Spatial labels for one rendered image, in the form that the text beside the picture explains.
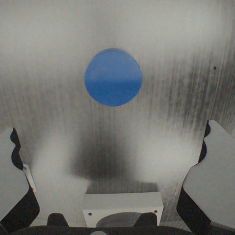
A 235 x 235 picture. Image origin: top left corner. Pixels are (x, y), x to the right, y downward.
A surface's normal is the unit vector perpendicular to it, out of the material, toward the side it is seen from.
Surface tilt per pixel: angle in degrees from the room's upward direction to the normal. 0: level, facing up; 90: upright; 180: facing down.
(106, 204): 90
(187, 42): 0
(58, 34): 0
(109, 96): 0
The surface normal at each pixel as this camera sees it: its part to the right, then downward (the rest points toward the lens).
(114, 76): 0.00, 0.46
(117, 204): -0.04, -0.89
